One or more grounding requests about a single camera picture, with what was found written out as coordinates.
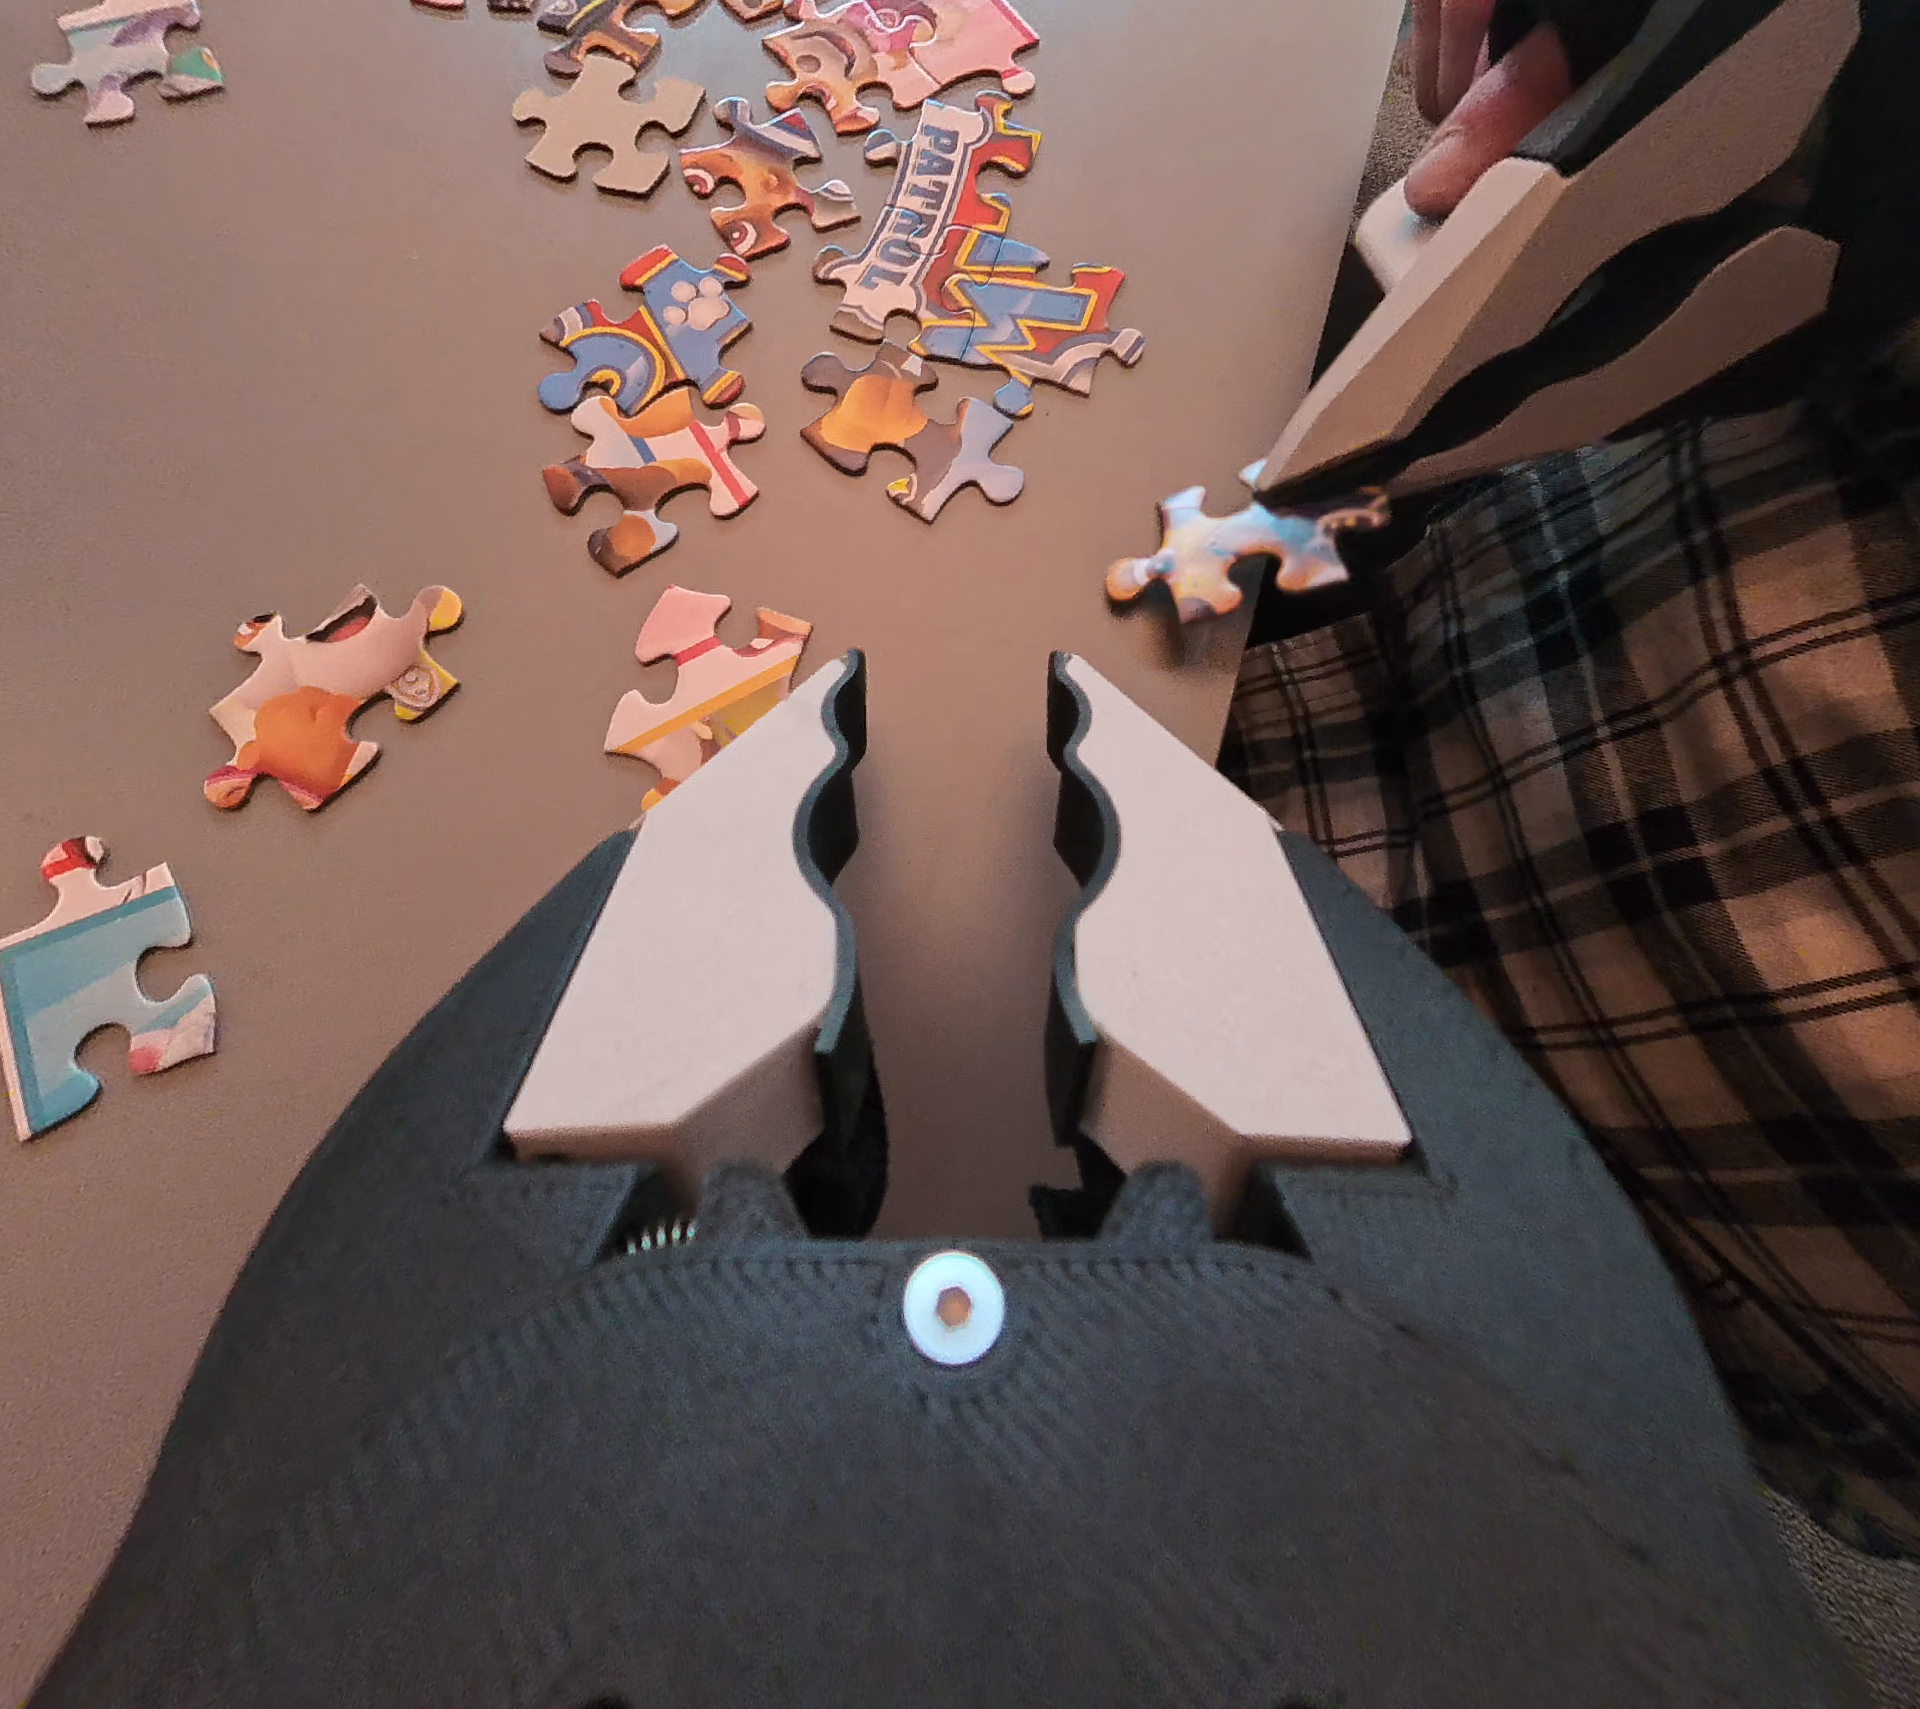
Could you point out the plain brown cardboard puzzle piece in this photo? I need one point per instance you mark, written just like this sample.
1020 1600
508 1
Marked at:
601 120

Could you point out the grey desk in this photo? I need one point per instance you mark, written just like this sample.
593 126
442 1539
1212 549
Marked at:
300 389

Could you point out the orange dog eyes puzzle piece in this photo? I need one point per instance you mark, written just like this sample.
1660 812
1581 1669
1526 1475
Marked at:
758 179

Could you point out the pink dog puzzle piece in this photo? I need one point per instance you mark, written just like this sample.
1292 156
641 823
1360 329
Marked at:
931 30

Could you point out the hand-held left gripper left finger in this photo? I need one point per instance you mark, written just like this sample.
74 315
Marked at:
675 974

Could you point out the teal white edge puzzle piece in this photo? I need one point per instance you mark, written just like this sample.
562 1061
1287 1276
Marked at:
77 989

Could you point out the orange blue dog puzzle piece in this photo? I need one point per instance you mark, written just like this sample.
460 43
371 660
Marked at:
900 419

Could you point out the pink red collar puzzle piece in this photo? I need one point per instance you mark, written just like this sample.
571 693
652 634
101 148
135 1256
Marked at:
690 703

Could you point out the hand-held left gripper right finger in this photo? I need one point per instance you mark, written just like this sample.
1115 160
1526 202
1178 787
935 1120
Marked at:
1245 974

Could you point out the white orange red puzzle piece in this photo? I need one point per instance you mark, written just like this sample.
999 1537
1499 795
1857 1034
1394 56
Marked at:
317 703

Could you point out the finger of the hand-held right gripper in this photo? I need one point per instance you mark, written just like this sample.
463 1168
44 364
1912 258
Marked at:
1694 135
1725 345

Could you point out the tan pink striped puzzle piece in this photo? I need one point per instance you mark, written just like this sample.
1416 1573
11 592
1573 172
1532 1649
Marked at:
660 480

